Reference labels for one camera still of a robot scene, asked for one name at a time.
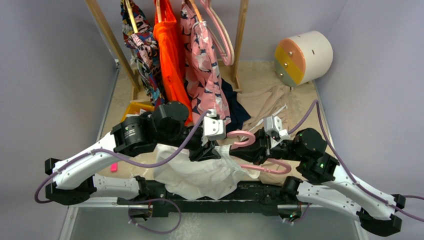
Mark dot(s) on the yellow plastic bin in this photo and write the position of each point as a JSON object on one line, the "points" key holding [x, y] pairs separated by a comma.
{"points": [[137, 108]]}

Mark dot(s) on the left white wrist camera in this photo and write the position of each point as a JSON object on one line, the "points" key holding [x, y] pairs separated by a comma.
{"points": [[213, 127]]}

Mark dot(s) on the round white drawer cabinet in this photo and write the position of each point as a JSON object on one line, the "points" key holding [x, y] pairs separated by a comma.
{"points": [[302, 58]]}

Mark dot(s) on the white shorts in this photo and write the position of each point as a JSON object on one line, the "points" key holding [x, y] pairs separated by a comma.
{"points": [[213, 178]]}

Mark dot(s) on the pink shark print shorts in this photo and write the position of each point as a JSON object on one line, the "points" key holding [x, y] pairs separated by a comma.
{"points": [[203, 80]]}

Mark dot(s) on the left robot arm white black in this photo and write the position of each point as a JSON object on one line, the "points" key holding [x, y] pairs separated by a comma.
{"points": [[76, 179]]}

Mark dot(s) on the beige shorts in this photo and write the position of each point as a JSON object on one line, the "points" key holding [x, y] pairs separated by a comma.
{"points": [[290, 106]]}

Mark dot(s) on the comic print shorts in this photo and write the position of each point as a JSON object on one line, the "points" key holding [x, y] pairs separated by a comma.
{"points": [[139, 38]]}

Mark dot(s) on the navy blue shorts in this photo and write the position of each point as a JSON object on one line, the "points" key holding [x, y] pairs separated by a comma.
{"points": [[238, 114]]}

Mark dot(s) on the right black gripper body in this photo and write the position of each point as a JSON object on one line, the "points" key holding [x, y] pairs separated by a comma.
{"points": [[261, 149]]}

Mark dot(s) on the orange mesh shorts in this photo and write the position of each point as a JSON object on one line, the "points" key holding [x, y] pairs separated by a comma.
{"points": [[171, 55]]}

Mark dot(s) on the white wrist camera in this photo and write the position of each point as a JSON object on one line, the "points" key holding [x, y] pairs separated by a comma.
{"points": [[213, 127], [274, 127]]}

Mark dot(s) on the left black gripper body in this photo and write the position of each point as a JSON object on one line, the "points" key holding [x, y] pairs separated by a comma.
{"points": [[196, 141]]}

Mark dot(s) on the pink plastic clip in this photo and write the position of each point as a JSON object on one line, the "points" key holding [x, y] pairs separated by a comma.
{"points": [[113, 167]]}

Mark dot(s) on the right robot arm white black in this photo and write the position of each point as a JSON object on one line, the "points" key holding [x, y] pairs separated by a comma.
{"points": [[324, 181]]}

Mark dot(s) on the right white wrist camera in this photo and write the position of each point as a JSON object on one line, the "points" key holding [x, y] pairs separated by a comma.
{"points": [[274, 127]]}

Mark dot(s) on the wooden clothes rack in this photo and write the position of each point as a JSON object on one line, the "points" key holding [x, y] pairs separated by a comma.
{"points": [[231, 71]]}

